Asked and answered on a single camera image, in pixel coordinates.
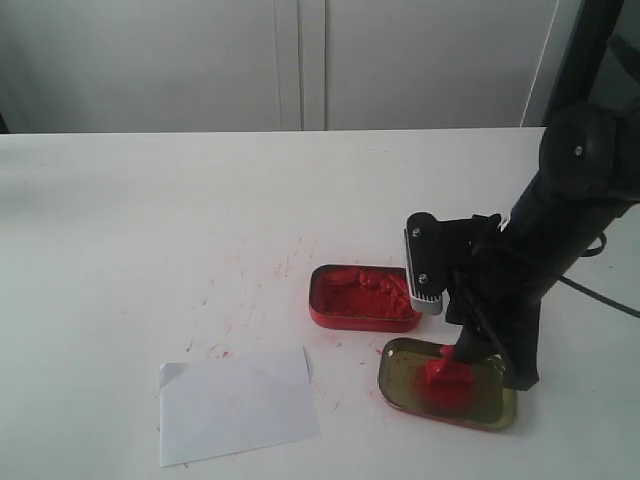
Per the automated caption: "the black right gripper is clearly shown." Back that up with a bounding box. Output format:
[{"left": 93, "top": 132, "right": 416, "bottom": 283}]
[{"left": 439, "top": 213, "right": 565, "bottom": 391}]

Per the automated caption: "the red plastic stamp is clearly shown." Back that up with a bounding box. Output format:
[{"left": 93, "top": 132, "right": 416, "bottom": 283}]
[{"left": 425, "top": 345, "right": 473, "bottom": 387}]

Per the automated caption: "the gold tin lid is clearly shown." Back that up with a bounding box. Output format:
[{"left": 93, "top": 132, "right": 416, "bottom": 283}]
[{"left": 378, "top": 338, "right": 517, "bottom": 431}]

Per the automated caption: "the red ink tin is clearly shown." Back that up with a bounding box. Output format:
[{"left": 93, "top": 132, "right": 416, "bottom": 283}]
[{"left": 308, "top": 264, "right": 422, "bottom": 333}]

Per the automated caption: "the white paper sheet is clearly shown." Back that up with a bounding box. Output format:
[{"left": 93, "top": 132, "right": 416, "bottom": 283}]
[{"left": 159, "top": 346, "right": 320, "bottom": 468}]

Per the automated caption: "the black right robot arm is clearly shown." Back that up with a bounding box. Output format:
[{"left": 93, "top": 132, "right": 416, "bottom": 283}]
[{"left": 446, "top": 99, "right": 639, "bottom": 391}]

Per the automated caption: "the white cabinet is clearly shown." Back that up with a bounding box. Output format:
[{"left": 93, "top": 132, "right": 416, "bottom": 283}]
[{"left": 1, "top": 1, "right": 579, "bottom": 133}]

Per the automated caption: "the wrist camera with heat sink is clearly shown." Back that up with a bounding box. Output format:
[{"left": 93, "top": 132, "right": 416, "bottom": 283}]
[{"left": 404, "top": 212, "right": 446, "bottom": 316}]

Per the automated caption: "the black cable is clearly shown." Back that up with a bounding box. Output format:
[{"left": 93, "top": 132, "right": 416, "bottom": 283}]
[{"left": 557, "top": 229, "right": 640, "bottom": 319}]

